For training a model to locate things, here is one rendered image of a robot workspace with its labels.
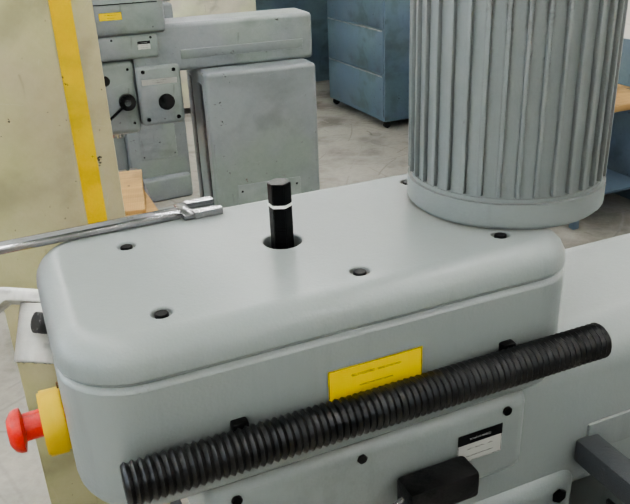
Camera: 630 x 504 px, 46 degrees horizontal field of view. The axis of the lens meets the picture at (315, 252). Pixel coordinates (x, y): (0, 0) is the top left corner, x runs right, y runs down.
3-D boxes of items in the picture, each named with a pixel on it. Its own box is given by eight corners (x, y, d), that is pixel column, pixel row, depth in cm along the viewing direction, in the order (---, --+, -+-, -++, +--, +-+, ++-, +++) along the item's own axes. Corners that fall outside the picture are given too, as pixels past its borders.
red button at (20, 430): (13, 465, 65) (3, 428, 64) (10, 438, 69) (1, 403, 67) (52, 454, 67) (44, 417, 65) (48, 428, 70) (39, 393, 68)
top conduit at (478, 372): (132, 519, 55) (125, 482, 53) (121, 483, 58) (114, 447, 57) (611, 364, 70) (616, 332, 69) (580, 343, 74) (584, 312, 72)
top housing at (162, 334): (92, 542, 58) (55, 369, 52) (55, 373, 80) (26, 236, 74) (572, 384, 75) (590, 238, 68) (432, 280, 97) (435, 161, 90)
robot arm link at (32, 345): (66, 365, 132) (3, 361, 124) (72, 304, 134) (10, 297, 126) (100, 365, 125) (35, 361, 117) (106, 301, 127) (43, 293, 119)
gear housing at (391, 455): (218, 584, 66) (207, 497, 62) (157, 429, 87) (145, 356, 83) (526, 470, 78) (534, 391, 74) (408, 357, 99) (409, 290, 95)
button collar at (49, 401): (52, 470, 66) (39, 415, 64) (45, 432, 71) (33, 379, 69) (75, 464, 67) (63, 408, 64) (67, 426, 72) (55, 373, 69)
